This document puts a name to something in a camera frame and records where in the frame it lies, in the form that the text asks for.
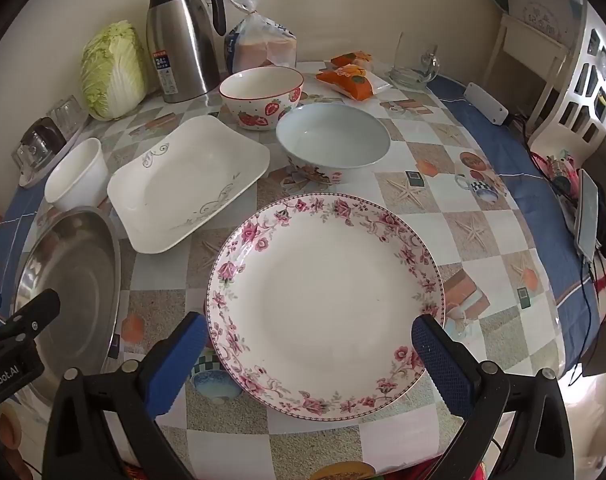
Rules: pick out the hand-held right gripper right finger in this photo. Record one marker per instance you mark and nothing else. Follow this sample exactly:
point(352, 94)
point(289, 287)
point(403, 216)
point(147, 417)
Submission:
point(443, 365)

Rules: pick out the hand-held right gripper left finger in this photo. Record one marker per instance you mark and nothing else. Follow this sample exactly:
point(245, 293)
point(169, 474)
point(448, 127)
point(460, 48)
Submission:
point(178, 360)

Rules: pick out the stainless steel basin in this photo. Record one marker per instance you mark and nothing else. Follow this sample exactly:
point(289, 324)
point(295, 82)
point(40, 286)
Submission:
point(68, 280)

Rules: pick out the pink floral round plate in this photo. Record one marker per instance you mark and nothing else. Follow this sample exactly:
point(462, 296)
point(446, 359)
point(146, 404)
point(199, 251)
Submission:
point(323, 300)

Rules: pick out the white square plate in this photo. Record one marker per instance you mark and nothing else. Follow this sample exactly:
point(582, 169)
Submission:
point(183, 185)

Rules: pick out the light blue bowl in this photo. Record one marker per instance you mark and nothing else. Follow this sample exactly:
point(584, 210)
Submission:
point(333, 135)

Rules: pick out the checked printed tablecloth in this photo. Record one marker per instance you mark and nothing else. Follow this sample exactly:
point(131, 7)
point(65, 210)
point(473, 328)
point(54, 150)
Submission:
point(483, 260)

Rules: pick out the small white bowl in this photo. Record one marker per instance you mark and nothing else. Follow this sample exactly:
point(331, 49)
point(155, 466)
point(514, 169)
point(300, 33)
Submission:
point(78, 175)

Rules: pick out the brown glass cup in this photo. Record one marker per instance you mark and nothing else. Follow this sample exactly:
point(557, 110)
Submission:
point(45, 137)

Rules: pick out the clear glass cup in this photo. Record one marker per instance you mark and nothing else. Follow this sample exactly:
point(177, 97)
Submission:
point(68, 110)

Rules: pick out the smartphone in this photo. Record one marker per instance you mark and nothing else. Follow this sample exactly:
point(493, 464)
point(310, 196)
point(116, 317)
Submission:
point(587, 215)

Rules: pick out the colourful toy bottle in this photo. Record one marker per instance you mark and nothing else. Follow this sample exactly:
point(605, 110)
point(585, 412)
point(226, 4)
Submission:
point(563, 175)

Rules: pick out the napa cabbage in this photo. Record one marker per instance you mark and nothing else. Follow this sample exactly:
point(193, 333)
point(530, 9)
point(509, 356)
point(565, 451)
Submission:
point(113, 70)

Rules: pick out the strawberry print bowl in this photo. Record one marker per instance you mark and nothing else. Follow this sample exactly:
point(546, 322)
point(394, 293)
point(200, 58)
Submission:
point(258, 110)

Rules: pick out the white power strip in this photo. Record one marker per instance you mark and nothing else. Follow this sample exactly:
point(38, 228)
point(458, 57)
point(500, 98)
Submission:
point(485, 102)

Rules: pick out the clear glass mug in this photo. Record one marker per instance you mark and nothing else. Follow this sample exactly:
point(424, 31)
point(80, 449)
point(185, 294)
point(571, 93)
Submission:
point(408, 77)

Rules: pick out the orange snack packet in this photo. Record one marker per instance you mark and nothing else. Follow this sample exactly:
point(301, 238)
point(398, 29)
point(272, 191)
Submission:
point(350, 58)
point(350, 82)

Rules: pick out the stainless steel thermos jug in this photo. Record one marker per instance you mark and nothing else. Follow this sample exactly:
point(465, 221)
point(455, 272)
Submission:
point(183, 50)

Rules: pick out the white chair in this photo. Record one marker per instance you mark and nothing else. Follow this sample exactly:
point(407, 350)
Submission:
point(578, 90)

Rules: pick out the bagged sliced bread loaf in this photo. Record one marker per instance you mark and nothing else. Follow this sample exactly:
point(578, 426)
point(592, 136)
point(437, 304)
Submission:
point(263, 45)

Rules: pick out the cream wooden shelf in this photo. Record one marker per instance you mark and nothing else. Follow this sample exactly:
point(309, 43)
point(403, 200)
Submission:
point(530, 35)

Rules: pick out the grey album box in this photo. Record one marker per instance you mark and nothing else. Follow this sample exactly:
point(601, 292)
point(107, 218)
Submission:
point(545, 5)

